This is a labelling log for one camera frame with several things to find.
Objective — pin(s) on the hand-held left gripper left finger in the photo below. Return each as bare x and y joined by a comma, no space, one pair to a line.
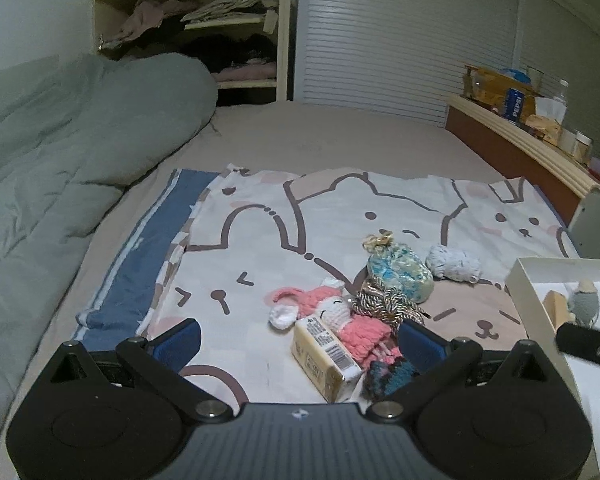
180,344

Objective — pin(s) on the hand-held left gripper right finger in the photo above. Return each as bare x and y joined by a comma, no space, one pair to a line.
420,346

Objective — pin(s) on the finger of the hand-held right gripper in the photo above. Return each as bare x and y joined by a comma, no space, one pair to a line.
580,344

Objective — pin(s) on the dark crochet flower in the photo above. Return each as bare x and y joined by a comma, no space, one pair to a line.
390,381

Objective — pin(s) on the pink crochet doll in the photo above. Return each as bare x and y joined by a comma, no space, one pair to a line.
360,334

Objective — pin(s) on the white cardboard box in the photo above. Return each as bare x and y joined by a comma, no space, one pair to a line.
530,290

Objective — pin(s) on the blue floral brocade pouch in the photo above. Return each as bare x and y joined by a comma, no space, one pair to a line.
400,270

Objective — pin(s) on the small yellow packet box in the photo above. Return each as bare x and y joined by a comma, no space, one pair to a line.
320,355

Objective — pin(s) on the grey crochet doll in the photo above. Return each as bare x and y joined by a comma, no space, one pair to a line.
585,305

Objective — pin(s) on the wooden block in box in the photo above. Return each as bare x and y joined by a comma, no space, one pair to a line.
555,308

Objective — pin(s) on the animal print blanket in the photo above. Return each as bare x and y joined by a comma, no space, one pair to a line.
330,210

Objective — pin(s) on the white lidded jar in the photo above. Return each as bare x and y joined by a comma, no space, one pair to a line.
583,147

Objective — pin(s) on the white bedside cabinet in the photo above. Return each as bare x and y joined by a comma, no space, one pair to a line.
510,155

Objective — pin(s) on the small glass jar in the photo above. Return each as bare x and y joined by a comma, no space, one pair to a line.
566,142

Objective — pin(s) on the yellow snack bag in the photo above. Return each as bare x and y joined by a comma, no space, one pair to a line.
542,130

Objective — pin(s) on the grey-green duvet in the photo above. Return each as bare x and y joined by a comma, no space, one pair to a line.
55,160

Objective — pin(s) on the white tissue pack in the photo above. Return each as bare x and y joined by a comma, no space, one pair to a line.
549,109

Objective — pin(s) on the blue cola can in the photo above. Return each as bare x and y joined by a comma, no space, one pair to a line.
514,105

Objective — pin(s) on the clear bottle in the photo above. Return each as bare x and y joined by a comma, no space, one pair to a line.
560,92

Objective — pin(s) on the brown cardboard box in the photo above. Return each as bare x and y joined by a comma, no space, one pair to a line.
485,86

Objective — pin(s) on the pink folded cloth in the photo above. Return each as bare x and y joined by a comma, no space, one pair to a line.
247,72

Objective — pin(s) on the dark clothes pile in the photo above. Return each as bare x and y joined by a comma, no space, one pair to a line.
230,50

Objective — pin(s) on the white louvered closet door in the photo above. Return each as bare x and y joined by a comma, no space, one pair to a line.
405,35

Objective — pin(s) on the cream shelf unit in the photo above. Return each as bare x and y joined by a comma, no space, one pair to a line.
282,35

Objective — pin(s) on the pink crumpled clothes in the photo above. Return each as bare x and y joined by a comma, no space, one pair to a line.
140,20

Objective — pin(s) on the white folded clothes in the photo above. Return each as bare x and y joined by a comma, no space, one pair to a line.
230,7

